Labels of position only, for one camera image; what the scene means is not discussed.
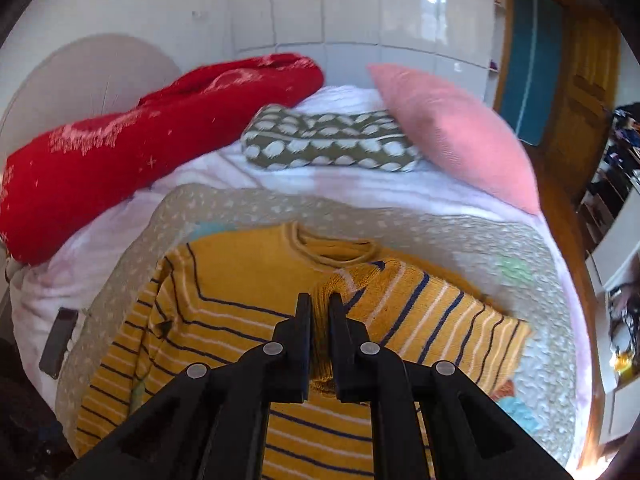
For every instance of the black phone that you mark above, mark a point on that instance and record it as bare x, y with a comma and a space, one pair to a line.
59, 342

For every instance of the wooden door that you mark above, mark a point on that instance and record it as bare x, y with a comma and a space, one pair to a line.
585, 95

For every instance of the white glossy wardrobe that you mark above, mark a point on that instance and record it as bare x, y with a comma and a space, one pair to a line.
360, 10

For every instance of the green white patterned bolster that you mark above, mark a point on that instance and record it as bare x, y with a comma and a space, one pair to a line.
330, 142

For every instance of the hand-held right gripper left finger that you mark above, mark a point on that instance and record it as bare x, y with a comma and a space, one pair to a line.
303, 355

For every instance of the pink pillow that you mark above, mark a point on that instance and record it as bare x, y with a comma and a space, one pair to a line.
450, 125

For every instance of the shoe rack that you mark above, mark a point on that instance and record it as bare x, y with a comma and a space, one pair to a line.
602, 205

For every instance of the yellow bag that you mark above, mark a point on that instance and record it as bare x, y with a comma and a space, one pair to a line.
627, 362

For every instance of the pile of clothes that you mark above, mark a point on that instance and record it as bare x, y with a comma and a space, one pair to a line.
622, 135

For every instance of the red patterned duvet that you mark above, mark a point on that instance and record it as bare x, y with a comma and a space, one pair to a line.
150, 140

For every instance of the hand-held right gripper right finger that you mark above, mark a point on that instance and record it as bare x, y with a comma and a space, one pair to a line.
340, 355

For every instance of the pale round headboard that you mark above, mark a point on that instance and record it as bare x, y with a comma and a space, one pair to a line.
75, 75

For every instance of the white shelf unit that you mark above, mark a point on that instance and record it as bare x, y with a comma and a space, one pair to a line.
615, 260

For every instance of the heart patterned quilt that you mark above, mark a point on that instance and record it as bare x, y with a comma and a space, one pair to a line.
425, 240

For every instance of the yellow striped knit sweater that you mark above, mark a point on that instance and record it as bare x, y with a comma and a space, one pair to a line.
225, 285

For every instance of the blue door curtain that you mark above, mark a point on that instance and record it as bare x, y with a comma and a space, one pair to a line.
530, 60

